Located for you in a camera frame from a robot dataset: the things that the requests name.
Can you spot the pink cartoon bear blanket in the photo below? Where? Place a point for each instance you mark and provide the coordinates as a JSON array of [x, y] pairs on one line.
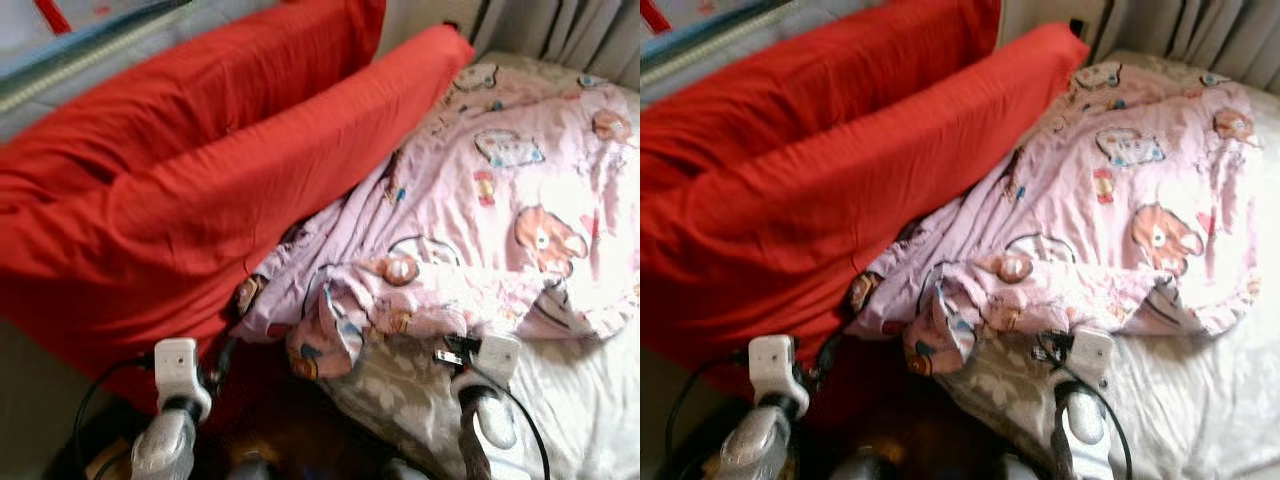
[[1120, 200], [500, 200]]

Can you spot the red hanging ribbon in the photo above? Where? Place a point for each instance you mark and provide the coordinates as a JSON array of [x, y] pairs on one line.
[[655, 15], [52, 15]]

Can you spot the grey curtain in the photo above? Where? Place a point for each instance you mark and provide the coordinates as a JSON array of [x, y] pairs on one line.
[[1180, 30], [560, 30]]

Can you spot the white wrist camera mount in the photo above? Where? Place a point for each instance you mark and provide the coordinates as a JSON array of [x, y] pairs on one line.
[[178, 365], [773, 362], [1092, 352], [498, 355]]

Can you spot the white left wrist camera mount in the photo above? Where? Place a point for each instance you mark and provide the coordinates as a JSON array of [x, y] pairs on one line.
[[178, 365], [773, 362]]

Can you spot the bed with beige floral sheet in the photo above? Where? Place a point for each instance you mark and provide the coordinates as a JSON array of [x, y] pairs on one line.
[[1200, 400], [580, 400]]

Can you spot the silver left robot leg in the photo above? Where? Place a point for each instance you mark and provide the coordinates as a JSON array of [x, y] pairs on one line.
[[865, 468], [250, 470]]

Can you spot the crumpled paper rubbish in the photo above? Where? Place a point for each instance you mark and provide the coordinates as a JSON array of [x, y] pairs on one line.
[[105, 465]]

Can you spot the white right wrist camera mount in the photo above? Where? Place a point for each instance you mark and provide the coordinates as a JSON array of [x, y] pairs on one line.
[[498, 355], [1092, 352]]

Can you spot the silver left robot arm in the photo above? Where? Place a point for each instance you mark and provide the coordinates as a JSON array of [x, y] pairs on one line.
[[165, 445], [755, 445]]

